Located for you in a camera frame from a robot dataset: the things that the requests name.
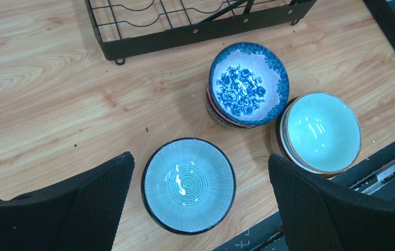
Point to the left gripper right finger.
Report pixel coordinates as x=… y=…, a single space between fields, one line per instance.
x=319 y=214

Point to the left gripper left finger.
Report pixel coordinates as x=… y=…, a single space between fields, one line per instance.
x=79 y=213

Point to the celadon bowl brown rim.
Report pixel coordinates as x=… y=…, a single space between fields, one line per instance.
x=320 y=133

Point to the blue floral bowl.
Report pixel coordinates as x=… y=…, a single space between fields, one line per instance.
x=248 y=84

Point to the black wire dish rack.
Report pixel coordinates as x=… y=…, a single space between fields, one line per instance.
x=124 y=29

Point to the celadon bowl black rim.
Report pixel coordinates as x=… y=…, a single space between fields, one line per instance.
x=188 y=186

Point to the patterned bowl under floral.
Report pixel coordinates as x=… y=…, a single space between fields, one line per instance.
x=216 y=113

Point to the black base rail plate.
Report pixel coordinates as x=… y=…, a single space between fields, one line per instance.
x=374 y=176

